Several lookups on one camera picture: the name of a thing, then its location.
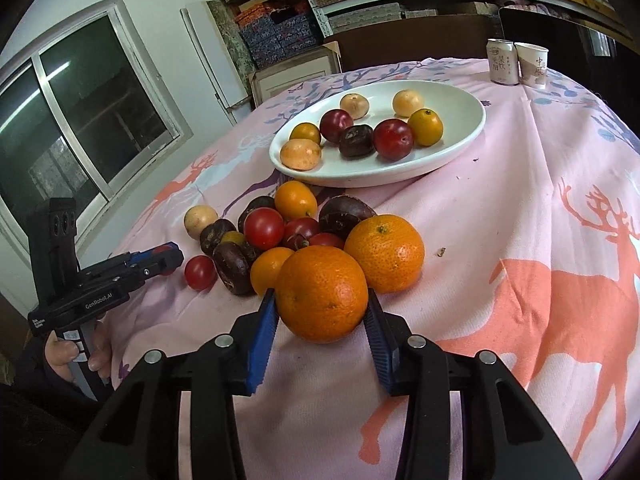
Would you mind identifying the glossy black panel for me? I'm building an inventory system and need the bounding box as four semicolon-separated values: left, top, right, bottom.
498;6;621;91

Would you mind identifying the pale yellow round fruit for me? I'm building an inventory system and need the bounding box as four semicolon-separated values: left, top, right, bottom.
392;89;425;117
279;138;322;171
340;93;370;120
183;205;219;240

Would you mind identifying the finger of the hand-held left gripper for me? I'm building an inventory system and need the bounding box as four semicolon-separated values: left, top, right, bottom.
120;249;185;288
80;242;180;278

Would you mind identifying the white plate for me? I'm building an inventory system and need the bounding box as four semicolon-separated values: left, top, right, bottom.
268;80;487;188

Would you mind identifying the white framed window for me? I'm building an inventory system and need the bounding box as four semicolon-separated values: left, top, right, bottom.
0;0;193;256

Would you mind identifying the orange mandarin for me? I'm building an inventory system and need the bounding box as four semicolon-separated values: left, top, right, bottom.
274;180;318;221
344;214;426;295
275;245;370;344

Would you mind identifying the pink printed tablecloth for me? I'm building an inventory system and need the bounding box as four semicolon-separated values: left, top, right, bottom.
107;57;640;480

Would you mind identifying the person's left hand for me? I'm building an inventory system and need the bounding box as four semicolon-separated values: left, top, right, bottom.
44;320;112;386

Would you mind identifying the white leaning board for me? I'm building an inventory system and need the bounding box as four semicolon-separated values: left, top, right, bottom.
180;0;251;111

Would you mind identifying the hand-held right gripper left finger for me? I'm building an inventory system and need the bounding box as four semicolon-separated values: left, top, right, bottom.
62;287;280;480

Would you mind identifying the red cherry tomato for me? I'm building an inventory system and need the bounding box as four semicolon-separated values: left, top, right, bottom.
308;232;346;251
151;245;177;277
283;217;321;241
184;255;218;291
243;207;286;251

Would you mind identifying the white metal shelf rack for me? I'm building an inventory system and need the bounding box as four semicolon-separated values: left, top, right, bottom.
292;0;633;43

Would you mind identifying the stack of blue patterned boxes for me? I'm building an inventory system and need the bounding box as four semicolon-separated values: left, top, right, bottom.
235;2;323;68

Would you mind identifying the white paper cup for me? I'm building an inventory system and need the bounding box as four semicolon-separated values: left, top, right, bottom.
514;42;549;91

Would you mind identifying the marble slab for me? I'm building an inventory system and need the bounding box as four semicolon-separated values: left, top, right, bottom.
207;0;256;73

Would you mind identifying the dark brown board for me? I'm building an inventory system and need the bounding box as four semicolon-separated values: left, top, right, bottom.
325;14;501;73

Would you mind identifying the red plum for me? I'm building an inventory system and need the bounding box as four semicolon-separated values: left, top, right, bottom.
372;118;415;162
319;109;355;144

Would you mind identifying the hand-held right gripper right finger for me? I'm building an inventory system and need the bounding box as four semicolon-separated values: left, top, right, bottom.
363;290;583;480

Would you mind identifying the framed beige board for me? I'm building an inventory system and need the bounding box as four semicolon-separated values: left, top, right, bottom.
248;40;343;108

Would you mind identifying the pale drink can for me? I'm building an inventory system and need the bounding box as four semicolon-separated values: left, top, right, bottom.
486;38;521;85

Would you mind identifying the person's left forearm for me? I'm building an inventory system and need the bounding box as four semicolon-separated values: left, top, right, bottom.
0;330;101;480

